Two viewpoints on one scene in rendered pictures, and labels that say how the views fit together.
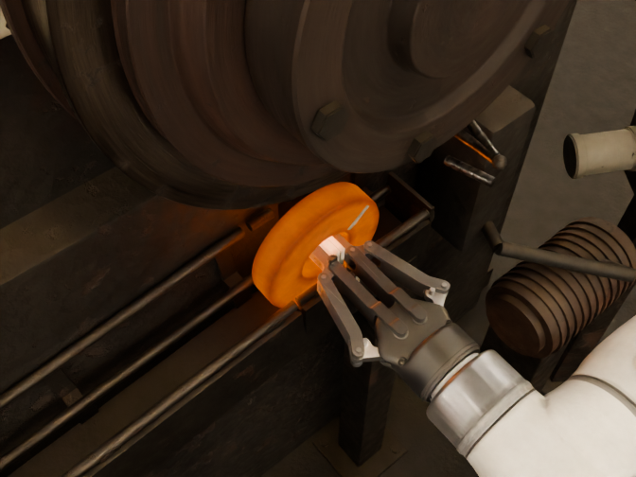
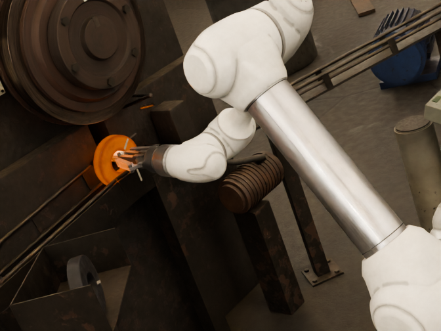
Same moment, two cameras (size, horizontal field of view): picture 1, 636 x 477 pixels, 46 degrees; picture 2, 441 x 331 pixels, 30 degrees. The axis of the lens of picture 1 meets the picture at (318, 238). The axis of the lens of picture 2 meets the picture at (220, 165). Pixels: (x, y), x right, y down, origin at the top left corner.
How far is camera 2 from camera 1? 183 cm
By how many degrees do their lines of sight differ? 32
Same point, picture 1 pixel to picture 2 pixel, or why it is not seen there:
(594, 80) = not seen: hidden behind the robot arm
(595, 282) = (256, 168)
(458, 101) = (117, 69)
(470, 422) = (162, 157)
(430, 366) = (149, 154)
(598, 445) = (195, 140)
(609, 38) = not seen: hidden behind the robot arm
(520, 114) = (178, 104)
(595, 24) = not seen: hidden behind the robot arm
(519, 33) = (127, 51)
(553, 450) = (182, 146)
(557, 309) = (241, 179)
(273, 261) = (98, 158)
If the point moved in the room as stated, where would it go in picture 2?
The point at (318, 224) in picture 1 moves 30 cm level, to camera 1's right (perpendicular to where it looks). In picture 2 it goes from (108, 142) to (205, 104)
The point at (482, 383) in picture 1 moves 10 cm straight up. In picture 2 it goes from (163, 147) to (149, 114)
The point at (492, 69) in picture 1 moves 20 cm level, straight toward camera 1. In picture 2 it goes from (124, 61) to (107, 85)
